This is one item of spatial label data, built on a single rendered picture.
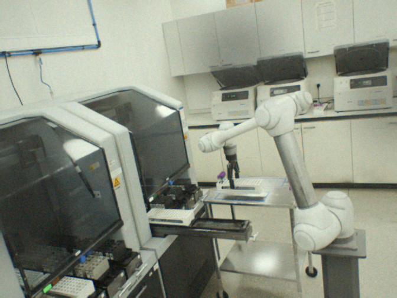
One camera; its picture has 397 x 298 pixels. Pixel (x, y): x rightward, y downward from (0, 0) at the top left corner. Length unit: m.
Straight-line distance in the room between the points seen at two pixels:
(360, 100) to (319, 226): 2.46
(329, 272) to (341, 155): 2.29
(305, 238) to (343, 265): 0.37
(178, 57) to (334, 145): 2.25
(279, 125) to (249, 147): 2.68
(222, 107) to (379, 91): 1.71
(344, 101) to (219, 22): 1.74
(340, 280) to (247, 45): 3.04
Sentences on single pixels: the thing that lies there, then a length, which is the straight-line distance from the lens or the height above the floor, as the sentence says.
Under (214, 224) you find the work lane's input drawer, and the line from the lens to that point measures 2.08.
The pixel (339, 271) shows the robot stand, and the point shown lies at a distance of 2.06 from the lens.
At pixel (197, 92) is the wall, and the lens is 5.07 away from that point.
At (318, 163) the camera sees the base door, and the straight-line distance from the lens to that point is 4.23.
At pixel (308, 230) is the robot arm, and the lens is 1.72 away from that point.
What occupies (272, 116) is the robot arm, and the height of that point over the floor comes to 1.45.
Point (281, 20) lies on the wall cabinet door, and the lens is 4.30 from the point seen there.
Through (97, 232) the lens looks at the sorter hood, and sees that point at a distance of 1.80.
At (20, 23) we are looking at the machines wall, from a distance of 3.09.
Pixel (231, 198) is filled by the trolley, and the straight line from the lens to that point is 2.32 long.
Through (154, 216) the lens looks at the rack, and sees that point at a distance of 2.18.
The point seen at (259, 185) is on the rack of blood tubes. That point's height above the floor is 0.92.
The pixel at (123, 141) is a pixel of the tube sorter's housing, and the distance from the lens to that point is 1.96.
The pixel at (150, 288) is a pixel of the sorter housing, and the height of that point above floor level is 0.57.
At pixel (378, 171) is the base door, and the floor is 0.22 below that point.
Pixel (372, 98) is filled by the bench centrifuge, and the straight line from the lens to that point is 4.02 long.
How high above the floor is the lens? 1.79
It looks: 16 degrees down
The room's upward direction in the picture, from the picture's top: 10 degrees counter-clockwise
